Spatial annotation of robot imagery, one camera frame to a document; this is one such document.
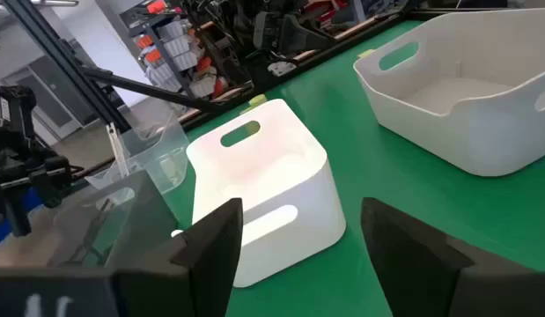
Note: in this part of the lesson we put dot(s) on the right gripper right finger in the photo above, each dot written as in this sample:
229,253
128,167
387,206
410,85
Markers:
422,273

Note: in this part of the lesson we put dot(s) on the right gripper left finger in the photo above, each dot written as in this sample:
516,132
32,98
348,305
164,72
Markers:
201,273

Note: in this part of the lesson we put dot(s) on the yellow-green long block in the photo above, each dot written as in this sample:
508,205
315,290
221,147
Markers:
257,100

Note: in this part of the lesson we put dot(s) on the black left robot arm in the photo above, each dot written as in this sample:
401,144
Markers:
16,145

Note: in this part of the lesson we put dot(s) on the dark smoked plastic bin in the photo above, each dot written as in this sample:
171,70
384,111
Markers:
140,211

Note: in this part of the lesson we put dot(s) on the green table mat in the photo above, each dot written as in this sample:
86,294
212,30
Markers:
386,176

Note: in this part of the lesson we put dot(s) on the white plastic storage bin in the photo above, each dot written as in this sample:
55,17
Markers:
276,185
430,132

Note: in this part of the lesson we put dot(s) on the clear plastic bin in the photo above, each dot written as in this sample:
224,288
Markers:
166,163

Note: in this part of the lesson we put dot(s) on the shelf rack with parts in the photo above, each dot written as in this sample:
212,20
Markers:
179,53

